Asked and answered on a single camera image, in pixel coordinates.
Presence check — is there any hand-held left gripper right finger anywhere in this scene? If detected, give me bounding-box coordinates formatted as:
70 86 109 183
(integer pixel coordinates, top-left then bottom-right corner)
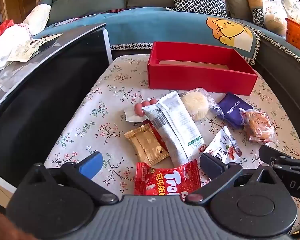
184 152 279 205

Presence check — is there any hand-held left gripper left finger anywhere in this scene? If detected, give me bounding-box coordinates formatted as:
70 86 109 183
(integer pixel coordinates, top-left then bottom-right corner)
22 151 120 205

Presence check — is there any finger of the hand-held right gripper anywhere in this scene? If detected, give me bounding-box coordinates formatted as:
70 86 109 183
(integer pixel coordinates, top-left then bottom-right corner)
259 144 300 174

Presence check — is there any brown cake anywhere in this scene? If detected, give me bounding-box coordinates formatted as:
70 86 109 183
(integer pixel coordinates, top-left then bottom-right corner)
239 109 276 145

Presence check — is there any red gummy candy packet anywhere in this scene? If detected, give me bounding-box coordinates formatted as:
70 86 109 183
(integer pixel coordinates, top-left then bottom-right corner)
134 159 202 200

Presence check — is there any long white snack packet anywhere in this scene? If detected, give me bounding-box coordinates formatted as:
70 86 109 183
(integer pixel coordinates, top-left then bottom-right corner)
141 91 207 167

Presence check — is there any purple wafer biscuit packet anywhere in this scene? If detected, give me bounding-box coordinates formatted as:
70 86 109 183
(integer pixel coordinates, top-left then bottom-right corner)
217 92 254 130

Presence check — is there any round pastry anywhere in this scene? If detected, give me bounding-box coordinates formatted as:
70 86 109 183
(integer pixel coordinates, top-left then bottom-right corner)
177 87 225 122

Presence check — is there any pink sausage pack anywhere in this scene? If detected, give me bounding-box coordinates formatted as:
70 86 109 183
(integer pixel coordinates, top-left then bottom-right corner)
124 98 158 123

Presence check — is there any red cardboard box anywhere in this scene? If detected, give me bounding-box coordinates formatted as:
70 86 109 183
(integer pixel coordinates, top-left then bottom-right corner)
147 41 259 96

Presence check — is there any white packet with red dates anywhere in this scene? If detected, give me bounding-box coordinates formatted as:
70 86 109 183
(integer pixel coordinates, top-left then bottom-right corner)
206 126 242 165

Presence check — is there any gold wafer packet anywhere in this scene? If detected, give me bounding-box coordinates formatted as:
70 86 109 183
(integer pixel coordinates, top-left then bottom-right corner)
124 124 170 166

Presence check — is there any floral tablecloth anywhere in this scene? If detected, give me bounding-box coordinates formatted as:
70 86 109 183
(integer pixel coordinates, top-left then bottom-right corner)
44 54 300 218

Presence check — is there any black glass table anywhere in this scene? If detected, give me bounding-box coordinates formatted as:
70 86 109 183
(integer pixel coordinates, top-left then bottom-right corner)
0 22 113 200

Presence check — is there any teal houndstooth-trim sofa cover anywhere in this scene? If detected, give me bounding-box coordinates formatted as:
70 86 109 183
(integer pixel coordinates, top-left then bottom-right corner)
250 22 300 74

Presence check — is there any orange plastic basket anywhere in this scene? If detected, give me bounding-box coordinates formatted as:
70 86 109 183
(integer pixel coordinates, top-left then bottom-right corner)
285 17 300 50

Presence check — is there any printed paper sheet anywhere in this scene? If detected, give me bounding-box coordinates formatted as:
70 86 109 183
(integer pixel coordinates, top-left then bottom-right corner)
9 33 63 62

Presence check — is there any white bag with bread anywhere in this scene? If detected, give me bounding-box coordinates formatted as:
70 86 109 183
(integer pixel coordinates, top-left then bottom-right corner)
262 0 288 37

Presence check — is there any small orange houndstooth pillow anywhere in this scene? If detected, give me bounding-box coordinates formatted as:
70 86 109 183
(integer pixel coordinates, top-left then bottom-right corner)
245 0 267 28

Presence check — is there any blue cartoon sofa cover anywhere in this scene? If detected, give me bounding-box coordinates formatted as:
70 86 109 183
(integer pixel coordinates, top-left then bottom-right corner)
35 7 262 65

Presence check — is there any white cushion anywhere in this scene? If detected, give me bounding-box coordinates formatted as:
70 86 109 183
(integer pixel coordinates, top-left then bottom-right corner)
22 4 52 36

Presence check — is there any red plastic bag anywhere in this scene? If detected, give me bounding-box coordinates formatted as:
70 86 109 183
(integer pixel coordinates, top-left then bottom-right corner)
0 19 15 50

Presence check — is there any wooden cabinet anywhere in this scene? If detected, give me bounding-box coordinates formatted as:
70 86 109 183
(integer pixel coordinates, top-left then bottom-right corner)
2 0 40 23

